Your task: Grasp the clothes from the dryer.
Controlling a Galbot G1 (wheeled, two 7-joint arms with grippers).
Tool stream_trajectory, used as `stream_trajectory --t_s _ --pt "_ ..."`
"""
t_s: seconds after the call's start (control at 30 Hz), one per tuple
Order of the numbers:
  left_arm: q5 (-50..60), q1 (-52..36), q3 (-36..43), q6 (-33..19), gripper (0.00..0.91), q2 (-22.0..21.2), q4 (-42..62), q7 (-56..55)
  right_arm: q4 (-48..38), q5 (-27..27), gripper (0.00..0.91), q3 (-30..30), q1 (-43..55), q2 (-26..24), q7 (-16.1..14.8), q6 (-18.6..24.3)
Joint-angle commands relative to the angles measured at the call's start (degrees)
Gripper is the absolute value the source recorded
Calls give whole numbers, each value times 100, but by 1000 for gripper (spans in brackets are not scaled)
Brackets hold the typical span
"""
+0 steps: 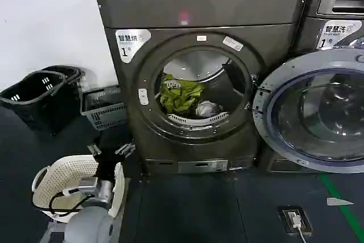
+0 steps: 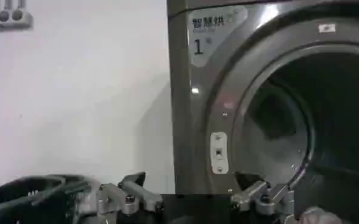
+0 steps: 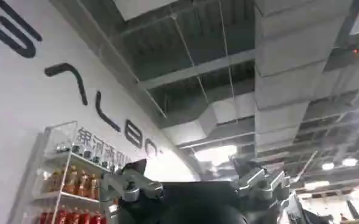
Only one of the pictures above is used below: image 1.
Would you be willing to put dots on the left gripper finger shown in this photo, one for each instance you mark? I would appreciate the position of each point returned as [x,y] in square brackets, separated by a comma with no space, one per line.
[94,149]
[125,149]

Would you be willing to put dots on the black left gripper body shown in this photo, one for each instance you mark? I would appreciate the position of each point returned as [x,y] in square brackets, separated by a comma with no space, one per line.
[105,164]

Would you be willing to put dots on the white perforated laundry basket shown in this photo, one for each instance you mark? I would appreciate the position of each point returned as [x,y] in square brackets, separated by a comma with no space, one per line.
[65,174]

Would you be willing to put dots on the grey slotted plastic basket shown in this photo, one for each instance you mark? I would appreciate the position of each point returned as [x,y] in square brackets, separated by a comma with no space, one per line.
[108,112]

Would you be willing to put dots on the green crumpled garment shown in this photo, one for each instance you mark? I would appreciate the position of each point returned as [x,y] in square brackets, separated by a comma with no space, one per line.
[179,95]

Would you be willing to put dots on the grey crumpled garment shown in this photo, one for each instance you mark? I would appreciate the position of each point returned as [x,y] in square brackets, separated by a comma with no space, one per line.
[206,109]

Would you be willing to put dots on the grey dryer with round opening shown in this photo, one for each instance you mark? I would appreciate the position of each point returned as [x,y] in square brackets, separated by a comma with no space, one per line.
[199,9]

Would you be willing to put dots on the black floor socket box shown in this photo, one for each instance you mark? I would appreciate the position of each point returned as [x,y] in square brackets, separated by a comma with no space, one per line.
[295,220]

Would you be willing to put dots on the round glass dryer door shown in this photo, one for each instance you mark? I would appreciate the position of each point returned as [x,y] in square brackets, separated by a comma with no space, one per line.
[321,112]

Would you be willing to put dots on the silver tape piece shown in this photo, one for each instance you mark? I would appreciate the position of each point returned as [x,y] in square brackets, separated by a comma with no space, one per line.
[338,201]

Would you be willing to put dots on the green floor tape line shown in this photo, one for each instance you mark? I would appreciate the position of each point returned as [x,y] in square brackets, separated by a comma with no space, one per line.
[341,209]

